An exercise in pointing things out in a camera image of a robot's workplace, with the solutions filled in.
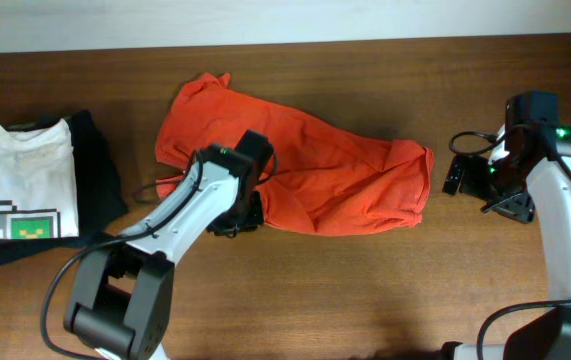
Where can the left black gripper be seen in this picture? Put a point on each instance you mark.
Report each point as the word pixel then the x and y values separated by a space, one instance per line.
pixel 254 213

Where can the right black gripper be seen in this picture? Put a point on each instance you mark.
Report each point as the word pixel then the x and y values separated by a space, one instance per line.
pixel 517 208

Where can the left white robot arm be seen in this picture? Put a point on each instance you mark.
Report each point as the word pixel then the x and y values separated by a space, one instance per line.
pixel 121 297

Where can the folded white pixel-print t-shirt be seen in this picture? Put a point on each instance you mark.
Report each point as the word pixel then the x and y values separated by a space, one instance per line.
pixel 38 194

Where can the orange red t-shirt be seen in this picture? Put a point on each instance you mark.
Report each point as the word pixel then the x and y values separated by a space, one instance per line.
pixel 324 181

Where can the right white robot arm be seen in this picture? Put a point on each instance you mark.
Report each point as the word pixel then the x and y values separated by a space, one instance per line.
pixel 541 329

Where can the folded black garment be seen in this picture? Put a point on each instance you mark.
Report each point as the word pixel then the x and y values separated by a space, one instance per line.
pixel 98 193

